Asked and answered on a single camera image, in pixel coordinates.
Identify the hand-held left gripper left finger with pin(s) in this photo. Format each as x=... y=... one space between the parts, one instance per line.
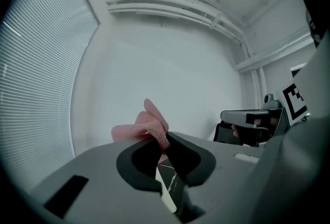
x=103 y=179

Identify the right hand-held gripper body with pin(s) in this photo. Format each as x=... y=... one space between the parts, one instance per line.
x=317 y=83

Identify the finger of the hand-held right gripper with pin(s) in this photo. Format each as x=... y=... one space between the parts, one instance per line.
x=234 y=115

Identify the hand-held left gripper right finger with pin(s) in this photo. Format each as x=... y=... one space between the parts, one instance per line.
x=227 y=174

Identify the pink cloth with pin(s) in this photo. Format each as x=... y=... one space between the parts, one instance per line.
x=152 y=125

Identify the person's right hand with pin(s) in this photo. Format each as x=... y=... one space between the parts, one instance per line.
x=236 y=132

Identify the black office chair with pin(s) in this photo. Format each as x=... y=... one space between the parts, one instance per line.
x=221 y=135

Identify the white window blinds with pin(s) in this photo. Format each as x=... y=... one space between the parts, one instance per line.
x=38 y=63

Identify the white ceiling ducts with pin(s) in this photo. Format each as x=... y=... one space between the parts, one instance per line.
x=154 y=3

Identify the white vertical wall pipes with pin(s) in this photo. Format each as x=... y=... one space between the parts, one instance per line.
x=257 y=88

